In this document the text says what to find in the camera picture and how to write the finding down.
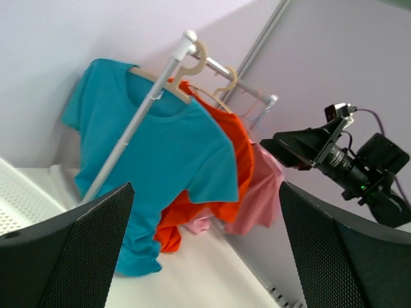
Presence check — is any white metal clothes rack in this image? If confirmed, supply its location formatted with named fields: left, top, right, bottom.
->
left=80, top=30, right=278, bottom=205

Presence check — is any pink wire hanger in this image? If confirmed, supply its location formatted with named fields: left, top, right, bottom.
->
left=239, top=90, right=261, bottom=119

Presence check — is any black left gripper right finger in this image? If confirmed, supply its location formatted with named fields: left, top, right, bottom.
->
left=279, top=182, right=410, bottom=308

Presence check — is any teal t shirt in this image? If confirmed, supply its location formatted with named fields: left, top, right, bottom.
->
left=62, top=59, right=230, bottom=277

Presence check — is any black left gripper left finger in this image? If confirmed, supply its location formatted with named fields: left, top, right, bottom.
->
left=1, top=183, right=135, bottom=308

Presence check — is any light pink t shirt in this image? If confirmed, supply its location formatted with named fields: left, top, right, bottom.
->
left=182, top=141, right=284, bottom=235

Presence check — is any black overhead camera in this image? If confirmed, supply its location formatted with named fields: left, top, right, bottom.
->
left=260, top=103, right=410, bottom=228

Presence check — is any beige wooden hanger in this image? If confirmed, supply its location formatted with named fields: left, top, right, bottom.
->
left=189, top=67, right=238, bottom=114
left=128, top=41, right=207, bottom=105

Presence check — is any orange t shirt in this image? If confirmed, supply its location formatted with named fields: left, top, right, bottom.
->
left=154, top=80, right=255, bottom=253

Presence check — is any white plastic basket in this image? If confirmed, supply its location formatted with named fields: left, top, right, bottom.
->
left=0, top=159, right=66, bottom=235

